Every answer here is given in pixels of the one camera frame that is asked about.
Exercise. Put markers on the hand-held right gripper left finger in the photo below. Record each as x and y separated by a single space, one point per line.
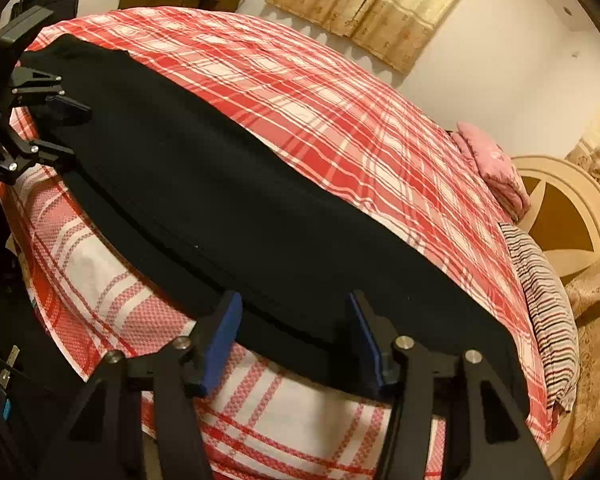
222 340

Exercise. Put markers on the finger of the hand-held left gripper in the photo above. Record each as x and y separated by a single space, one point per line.
55 152
70 109

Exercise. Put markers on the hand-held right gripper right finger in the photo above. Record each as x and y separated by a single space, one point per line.
365 340

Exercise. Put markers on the black pants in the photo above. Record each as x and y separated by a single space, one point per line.
230 210

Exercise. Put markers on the striped pillow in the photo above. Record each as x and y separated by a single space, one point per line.
545 300

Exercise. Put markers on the pink folded pillow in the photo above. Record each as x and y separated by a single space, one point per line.
490 160

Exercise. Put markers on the beige wooden headboard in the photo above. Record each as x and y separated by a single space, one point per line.
565 240

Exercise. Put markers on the gold patterned cloth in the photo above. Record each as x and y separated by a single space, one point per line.
595 340

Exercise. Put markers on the red plaid bed sheet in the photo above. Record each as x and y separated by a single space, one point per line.
330 110

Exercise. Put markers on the person's dark jacket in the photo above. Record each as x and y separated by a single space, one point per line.
10 435

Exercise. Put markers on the beige patterned curtain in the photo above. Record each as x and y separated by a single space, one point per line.
380 10

